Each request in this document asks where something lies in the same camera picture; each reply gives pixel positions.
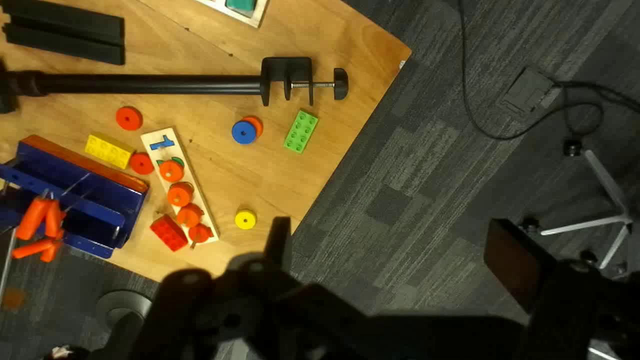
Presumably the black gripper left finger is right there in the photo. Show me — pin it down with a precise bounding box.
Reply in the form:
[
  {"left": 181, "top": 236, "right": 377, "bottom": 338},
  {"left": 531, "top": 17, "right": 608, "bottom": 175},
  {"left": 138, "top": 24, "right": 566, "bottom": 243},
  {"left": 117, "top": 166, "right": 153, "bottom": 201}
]
[{"left": 262, "top": 216, "right": 294, "bottom": 273}]

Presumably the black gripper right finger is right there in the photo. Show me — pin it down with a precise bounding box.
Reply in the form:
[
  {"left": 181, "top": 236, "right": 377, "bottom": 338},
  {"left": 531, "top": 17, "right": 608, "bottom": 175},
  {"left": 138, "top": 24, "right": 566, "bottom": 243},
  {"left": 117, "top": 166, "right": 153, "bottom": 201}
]
[{"left": 482, "top": 216, "right": 557, "bottom": 316}]

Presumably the round yellow block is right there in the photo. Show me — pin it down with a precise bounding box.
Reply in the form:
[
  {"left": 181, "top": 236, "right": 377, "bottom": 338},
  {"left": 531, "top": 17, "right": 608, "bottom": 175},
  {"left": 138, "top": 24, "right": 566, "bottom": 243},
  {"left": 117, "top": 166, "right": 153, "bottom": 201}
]
[{"left": 233, "top": 209, "right": 258, "bottom": 233}]

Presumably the round blue block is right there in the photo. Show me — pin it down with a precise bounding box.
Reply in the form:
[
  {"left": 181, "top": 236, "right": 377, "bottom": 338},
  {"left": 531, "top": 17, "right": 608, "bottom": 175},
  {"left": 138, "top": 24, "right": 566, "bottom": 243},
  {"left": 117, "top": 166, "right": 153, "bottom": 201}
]
[{"left": 230, "top": 118, "right": 260, "bottom": 146}]

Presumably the round orange block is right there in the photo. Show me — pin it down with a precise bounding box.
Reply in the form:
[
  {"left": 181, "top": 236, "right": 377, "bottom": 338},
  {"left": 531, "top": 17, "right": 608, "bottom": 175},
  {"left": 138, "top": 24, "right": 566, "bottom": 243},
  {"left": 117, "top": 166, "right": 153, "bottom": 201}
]
[{"left": 241, "top": 115, "right": 266, "bottom": 138}]

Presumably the white wooden number board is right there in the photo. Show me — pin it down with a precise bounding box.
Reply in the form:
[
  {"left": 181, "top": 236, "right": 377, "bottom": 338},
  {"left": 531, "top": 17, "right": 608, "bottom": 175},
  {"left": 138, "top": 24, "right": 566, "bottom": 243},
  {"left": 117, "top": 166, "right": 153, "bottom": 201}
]
[{"left": 140, "top": 126, "right": 223, "bottom": 246}]

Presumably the round grey floor base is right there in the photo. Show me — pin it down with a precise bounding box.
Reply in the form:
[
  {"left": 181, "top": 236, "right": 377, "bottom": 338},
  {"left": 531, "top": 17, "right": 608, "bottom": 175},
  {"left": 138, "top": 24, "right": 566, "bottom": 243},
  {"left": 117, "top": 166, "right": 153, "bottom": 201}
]
[{"left": 92, "top": 287, "right": 161, "bottom": 351}]

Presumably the shape puzzle board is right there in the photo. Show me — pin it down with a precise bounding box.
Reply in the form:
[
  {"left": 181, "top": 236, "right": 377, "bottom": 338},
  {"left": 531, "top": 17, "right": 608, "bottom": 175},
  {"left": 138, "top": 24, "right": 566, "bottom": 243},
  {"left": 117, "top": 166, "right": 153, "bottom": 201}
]
[{"left": 197, "top": 0, "right": 270, "bottom": 30}]

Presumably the black ridged block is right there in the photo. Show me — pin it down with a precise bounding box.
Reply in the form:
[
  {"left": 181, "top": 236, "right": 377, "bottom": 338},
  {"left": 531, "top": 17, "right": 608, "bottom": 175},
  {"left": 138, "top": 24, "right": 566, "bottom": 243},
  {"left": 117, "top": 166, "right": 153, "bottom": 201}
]
[{"left": 0, "top": 0, "right": 128, "bottom": 67}]

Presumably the red toy brick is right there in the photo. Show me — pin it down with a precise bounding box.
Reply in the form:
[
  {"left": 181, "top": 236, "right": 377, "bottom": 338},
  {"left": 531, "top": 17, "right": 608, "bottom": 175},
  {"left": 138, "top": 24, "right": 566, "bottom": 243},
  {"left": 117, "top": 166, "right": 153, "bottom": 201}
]
[{"left": 149, "top": 215, "right": 191, "bottom": 255}]

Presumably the green toy brick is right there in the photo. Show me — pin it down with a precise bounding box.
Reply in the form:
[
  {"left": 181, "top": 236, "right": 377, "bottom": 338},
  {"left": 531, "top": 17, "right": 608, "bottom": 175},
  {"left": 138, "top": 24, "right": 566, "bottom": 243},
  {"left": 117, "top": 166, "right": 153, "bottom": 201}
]
[{"left": 283, "top": 108, "right": 321, "bottom": 156}]

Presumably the metal tripod stand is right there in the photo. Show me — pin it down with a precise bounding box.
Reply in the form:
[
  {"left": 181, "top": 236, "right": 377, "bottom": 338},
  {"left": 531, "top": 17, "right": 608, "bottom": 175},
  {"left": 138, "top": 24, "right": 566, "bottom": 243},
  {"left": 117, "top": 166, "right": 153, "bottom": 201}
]
[{"left": 527, "top": 137, "right": 637, "bottom": 276}]

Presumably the grey foot pedal box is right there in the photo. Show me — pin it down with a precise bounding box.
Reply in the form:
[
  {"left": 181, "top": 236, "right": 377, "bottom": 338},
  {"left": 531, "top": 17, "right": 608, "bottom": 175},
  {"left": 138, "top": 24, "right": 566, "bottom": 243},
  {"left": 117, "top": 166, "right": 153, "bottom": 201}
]
[{"left": 499, "top": 65, "right": 560, "bottom": 123}]

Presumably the black clamp pole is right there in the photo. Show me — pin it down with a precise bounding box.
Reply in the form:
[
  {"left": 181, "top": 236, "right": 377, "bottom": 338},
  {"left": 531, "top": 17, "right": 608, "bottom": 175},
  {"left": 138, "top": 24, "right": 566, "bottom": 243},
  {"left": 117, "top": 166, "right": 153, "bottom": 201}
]
[{"left": 0, "top": 57, "right": 351, "bottom": 116}]

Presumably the yellow toy brick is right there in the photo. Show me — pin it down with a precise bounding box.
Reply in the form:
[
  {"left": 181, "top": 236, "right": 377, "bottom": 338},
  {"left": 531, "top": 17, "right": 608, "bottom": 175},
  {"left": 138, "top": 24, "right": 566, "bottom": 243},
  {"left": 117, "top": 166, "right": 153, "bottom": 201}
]
[{"left": 82, "top": 132, "right": 134, "bottom": 171}]

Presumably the blue tool rack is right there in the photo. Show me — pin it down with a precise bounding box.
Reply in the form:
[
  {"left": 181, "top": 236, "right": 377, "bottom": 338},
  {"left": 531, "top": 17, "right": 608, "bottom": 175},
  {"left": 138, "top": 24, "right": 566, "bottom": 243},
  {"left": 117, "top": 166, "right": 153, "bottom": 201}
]
[{"left": 0, "top": 135, "right": 153, "bottom": 260}]

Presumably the teal puzzle piece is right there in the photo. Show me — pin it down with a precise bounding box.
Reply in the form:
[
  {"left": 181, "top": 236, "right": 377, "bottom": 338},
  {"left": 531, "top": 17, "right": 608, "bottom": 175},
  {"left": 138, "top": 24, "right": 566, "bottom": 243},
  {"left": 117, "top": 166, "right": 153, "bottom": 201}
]
[{"left": 224, "top": 0, "right": 258, "bottom": 18}]

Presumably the black floor cable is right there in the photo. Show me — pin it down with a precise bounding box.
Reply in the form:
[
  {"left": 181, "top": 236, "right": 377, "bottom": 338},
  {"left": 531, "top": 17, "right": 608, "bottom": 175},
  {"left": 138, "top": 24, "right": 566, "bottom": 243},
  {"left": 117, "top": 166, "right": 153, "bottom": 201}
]
[{"left": 457, "top": 0, "right": 640, "bottom": 143}]

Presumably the orange clamp handle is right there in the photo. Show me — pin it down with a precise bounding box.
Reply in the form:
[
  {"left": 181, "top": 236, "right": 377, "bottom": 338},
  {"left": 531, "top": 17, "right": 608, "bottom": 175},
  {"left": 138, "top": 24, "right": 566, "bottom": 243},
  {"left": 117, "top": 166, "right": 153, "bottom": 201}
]
[
  {"left": 14, "top": 196, "right": 52, "bottom": 245},
  {"left": 43, "top": 199, "right": 67, "bottom": 241}
]

